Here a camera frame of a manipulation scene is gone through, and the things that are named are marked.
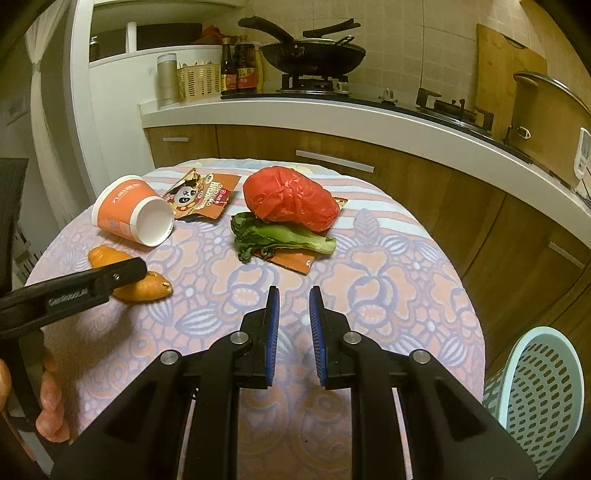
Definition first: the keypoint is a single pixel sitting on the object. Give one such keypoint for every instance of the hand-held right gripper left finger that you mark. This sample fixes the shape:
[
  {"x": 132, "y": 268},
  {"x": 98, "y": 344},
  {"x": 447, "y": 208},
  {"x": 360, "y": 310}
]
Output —
[{"x": 272, "y": 332}]

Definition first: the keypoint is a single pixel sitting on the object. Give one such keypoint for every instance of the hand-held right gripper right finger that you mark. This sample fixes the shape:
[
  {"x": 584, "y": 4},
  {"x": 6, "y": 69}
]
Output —
[{"x": 316, "y": 332}]

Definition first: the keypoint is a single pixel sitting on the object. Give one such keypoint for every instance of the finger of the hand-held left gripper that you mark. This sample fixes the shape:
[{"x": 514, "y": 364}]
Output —
[{"x": 129, "y": 272}]

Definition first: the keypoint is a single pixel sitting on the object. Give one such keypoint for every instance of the orange peel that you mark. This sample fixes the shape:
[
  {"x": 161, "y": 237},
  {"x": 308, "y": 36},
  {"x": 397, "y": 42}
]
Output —
[{"x": 143, "y": 288}]

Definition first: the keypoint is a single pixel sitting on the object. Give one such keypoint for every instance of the orange white paper cup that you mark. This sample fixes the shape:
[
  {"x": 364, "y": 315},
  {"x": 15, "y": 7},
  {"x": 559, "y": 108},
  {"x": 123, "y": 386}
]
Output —
[{"x": 120, "y": 203}]

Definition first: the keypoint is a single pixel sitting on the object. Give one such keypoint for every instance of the brown panda snack wrapper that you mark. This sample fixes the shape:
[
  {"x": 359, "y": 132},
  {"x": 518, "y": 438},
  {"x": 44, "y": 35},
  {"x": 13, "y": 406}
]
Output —
[
  {"x": 203, "y": 194},
  {"x": 295, "y": 263}
]

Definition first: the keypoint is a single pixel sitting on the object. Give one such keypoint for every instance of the green bok choy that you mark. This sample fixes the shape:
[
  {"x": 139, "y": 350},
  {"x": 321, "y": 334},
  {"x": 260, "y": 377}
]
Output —
[{"x": 286, "y": 237}]

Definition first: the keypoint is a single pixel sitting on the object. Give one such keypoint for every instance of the red plastic bag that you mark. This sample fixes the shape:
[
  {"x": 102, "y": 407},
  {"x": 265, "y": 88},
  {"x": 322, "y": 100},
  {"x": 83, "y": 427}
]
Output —
[{"x": 286, "y": 198}]

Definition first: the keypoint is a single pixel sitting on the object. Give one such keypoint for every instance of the light blue perforated basket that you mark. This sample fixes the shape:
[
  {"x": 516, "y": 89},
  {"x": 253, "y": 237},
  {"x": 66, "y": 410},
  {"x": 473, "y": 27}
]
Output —
[{"x": 535, "y": 392}]

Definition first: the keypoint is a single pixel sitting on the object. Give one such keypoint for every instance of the person's left hand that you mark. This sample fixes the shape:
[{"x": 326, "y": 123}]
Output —
[{"x": 51, "y": 406}]

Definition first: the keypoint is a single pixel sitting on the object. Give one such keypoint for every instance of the pink patterned tablecloth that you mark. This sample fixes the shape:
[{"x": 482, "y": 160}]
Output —
[{"x": 392, "y": 300}]

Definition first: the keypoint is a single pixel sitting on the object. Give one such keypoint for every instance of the steel thermos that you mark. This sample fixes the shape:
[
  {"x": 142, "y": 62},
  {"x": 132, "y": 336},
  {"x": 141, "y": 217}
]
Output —
[{"x": 167, "y": 81}]

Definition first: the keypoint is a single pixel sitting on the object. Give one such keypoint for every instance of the white curtain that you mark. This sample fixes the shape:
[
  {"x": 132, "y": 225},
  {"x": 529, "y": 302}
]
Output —
[{"x": 44, "y": 92}]

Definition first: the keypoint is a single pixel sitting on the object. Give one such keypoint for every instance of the yellow plastic basket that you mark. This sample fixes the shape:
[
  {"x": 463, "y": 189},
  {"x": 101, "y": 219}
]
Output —
[{"x": 198, "y": 83}]

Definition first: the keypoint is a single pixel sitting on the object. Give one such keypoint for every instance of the dark sauce bottle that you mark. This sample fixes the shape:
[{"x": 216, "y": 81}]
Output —
[
  {"x": 228, "y": 69},
  {"x": 246, "y": 67}
]

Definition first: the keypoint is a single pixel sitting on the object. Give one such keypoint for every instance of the black gas stove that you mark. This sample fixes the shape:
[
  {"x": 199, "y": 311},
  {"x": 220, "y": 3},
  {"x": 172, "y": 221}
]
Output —
[{"x": 369, "y": 99}]

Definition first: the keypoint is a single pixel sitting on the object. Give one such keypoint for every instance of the black wok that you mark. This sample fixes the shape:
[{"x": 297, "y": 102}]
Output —
[{"x": 318, "y": 57}]

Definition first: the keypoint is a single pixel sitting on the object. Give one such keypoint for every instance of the brown rice cooker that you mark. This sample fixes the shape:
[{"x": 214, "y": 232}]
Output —
[{"x": 549, "y": 124}]

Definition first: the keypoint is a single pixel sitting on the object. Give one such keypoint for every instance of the wooden cutting board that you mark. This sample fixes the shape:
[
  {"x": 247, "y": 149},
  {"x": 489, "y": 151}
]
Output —
[{"x": 498, "y": 74}]

